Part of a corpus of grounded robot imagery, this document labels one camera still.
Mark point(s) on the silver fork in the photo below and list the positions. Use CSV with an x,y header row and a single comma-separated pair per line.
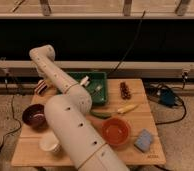
x,y
97,89

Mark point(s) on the orange bowl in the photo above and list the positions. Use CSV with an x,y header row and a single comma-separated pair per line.
x,y
115,131

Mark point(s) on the purple bowl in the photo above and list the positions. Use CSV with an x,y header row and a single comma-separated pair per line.
x,y
33,116

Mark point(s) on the white dish brush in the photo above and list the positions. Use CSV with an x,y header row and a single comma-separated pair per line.
x,y
85,81

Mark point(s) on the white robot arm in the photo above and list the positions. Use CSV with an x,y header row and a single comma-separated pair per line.
x,y
65,114

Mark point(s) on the green cucumber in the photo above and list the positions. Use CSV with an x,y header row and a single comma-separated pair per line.
x,y
100,115

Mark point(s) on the green plastic tray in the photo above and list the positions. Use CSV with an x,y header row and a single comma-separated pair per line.
x,y
96,85

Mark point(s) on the dark red grapes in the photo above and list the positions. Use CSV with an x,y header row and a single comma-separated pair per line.
x,y
125,92

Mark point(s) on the blue sponge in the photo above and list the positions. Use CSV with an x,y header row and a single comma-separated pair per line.
x,y
144,141

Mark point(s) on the white cup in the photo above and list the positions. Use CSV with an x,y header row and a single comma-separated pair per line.
x,y
49,143

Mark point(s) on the blue power adapter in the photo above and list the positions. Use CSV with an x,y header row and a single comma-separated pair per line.
x,y
167,98

